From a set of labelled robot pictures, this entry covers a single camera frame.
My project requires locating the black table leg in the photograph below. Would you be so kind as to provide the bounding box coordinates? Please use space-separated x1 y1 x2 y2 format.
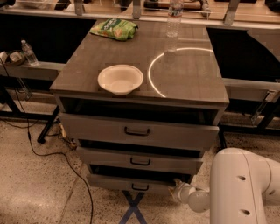
218 122 227 149
37 107 60 144

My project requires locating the small water bottle on shelf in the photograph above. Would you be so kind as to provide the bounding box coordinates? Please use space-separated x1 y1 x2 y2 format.
21 40 39 66

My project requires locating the grey side shelf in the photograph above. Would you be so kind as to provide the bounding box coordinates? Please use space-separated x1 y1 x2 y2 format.
0 61 65 81
223 78 280 102

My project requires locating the black table leg right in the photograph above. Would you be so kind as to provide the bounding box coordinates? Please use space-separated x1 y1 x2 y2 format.
218 122 227 149

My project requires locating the grey side shelf right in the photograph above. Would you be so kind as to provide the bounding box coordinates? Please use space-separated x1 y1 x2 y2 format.
223 78 280 102

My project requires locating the clear water bottle on cabinet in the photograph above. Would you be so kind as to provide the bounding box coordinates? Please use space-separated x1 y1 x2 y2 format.
166 0 184 38

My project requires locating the black table leg left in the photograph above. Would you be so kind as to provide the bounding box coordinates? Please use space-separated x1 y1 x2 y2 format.
37 107 60 144

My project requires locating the grey side shelf left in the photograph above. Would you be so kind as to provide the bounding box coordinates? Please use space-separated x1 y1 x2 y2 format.
0 61 65 81

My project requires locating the black floor cable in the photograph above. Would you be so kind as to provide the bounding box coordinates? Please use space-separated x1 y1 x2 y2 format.
0 55 95 224

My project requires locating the green chip bag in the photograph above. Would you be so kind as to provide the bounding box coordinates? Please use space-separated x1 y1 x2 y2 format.
90 18 138 41

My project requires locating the grey top drawer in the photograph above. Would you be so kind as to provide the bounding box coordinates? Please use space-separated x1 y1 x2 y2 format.
59 113 219 150

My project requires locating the grey bottom drawer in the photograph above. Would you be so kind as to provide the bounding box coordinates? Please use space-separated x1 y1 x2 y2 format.
87 164 193 195

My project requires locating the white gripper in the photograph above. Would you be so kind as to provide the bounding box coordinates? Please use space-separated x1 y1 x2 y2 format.
170 178 196 204

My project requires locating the white paper bowl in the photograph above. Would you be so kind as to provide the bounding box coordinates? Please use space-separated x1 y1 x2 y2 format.
97 65 144 95

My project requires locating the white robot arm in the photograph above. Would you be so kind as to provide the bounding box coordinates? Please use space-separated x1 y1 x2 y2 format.
170 148 280 224

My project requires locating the grey drawer cabinet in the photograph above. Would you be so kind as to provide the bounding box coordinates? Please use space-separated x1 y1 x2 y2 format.
49 18 230 195

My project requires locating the grey middle drawer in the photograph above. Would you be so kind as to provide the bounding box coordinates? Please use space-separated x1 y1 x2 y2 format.
77 147 202 174

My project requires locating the grey drawer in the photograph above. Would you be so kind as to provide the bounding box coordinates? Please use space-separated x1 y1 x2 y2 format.
77 147 202 174
59 113 219 150
87 164 193 195

